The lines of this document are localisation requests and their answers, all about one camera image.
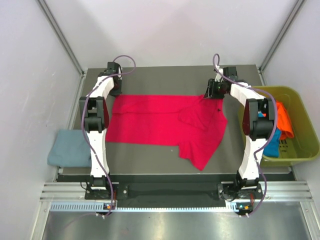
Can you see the orange t shirt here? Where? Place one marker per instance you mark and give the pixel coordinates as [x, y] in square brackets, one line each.
[284, 123]

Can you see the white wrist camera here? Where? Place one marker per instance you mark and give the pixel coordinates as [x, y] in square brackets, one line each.
[219, 73]
[120, 72]

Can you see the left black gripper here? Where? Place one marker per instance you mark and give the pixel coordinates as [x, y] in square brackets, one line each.
[116, 93]

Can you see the left aluminium corner post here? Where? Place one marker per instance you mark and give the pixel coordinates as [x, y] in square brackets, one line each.
[44, 7]

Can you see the olive green plastic bin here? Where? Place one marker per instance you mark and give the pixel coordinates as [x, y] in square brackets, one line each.
[304, 146]

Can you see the aluminium frame rail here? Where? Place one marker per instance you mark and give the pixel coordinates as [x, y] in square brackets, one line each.
[277, 191]

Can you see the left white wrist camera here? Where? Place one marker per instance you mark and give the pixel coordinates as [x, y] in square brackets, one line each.
[120, 72]

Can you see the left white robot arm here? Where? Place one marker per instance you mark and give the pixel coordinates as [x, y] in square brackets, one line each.
[95, 121]

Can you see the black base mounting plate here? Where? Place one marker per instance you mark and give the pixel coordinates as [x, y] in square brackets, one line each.
[173, 190]

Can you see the right aluminium corner post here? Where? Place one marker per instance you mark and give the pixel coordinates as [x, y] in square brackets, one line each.
[289, 20]

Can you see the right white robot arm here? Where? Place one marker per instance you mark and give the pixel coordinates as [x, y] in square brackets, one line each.
[259, 123]

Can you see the aluminium corner post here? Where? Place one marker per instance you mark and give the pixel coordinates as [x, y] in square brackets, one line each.
[44, 7]
[289, 20]

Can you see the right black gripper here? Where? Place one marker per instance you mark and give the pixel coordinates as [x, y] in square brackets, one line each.
[210, 92]

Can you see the magenta t shirt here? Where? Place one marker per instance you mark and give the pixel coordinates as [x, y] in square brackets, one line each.
[193, 123]

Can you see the folded grey-blue t shirt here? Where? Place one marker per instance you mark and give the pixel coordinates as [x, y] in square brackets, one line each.
[70, 150]

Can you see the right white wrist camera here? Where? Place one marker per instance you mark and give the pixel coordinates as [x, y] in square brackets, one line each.
[219, 73]

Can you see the blue t shirt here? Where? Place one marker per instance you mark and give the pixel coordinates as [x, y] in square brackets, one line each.
[272, 149]

